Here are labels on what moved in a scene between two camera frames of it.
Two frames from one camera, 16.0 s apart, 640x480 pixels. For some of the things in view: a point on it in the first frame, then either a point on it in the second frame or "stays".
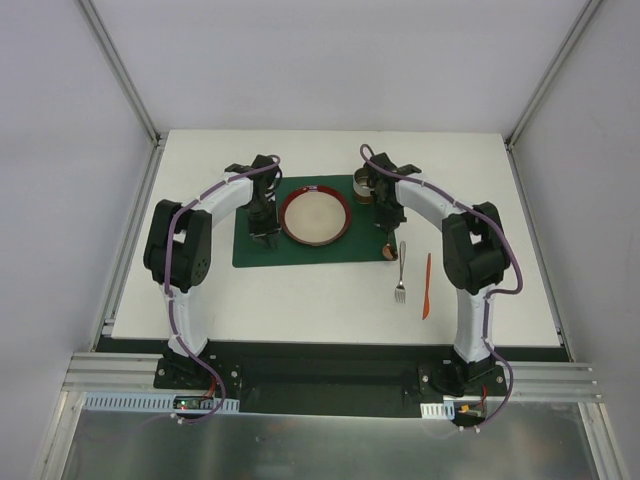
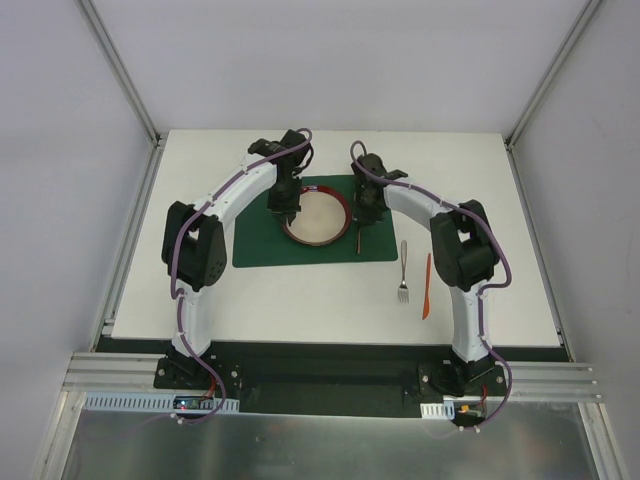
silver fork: (400, 292) stays
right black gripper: (388, 225) -> (367, 211)
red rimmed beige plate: (315, 215) stays
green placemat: (362, 241) stays
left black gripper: (265, 233) -> (285, 201)
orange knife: (427, 308) stays
